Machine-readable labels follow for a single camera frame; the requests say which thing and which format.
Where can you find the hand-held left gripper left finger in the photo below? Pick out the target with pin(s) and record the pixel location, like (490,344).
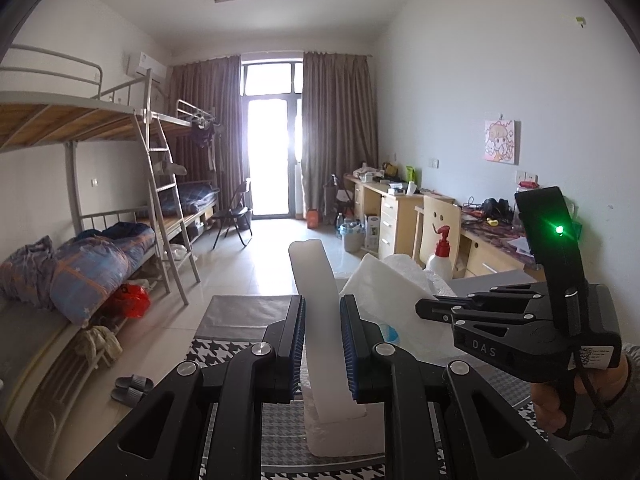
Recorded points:
(298,345)

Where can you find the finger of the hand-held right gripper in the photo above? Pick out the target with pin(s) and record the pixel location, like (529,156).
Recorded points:
(430,308)
(510,291)

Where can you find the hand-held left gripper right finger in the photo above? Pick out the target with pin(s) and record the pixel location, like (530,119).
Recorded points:
(347,345)

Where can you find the white foam box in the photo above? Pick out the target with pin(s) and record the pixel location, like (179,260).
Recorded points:
(320,310)

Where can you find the blue face mask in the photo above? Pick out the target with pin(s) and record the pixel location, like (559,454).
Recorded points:
(389,333)

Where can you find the person's right hand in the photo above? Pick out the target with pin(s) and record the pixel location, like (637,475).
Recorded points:
(542,402)

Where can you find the white pump bottle red cap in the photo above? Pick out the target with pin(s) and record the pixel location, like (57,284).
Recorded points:
(437,262)

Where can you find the white papers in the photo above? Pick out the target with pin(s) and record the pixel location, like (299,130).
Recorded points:
(520,245)

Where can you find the houndstooth tablecloth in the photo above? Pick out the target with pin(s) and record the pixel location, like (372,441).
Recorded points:
(220,352)

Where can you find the black headphones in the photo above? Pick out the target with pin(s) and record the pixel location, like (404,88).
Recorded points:
(495,207)

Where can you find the wooden chair with smiley face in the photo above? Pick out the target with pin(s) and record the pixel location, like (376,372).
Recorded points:
(442,220)

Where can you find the large water jug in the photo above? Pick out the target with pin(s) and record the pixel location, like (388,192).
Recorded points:
(353,237)

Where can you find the orange plastic jug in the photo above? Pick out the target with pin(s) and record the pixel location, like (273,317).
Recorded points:
(313,219)

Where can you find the green box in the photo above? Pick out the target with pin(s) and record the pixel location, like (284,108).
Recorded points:
(410,174)

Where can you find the black folding chair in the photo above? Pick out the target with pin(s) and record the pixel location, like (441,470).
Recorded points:
(340,200)
(232,215)

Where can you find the white bag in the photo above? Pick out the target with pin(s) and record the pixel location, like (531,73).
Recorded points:
(367,172)

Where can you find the grey slipper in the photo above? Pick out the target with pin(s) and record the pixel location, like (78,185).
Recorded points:
(135,383)
(127,395)

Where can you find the red plastic bag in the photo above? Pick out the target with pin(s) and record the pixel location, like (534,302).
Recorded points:
(130,301)

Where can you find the dark blue bedding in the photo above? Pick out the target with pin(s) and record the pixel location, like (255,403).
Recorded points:
(197,197)

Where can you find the glass balcony door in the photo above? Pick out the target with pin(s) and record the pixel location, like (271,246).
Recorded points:
(272,160)

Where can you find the metal bed ladder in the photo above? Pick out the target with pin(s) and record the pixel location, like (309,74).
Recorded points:
(165,200)

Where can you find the beige cloth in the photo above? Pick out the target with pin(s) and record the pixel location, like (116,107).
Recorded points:
(97,345)

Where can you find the brown curtain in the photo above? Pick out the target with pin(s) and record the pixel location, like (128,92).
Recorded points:
(340,125)
(205,125)

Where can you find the blue plaid quilt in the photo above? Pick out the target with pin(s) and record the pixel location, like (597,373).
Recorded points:
(85,270)

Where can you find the dark hanging clothes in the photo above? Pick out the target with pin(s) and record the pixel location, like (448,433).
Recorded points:
(205,134)

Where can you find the grey metal bunk bed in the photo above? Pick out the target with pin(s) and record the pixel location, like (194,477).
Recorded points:
(50,110)
(195,110)

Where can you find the white air conditioner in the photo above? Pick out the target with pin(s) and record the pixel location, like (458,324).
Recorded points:
(145,66)

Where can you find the white double wall socket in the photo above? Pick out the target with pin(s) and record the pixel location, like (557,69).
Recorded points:
(527,176)

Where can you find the pink cartoon wall picture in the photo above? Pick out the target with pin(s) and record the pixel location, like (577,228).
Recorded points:
(501,141)

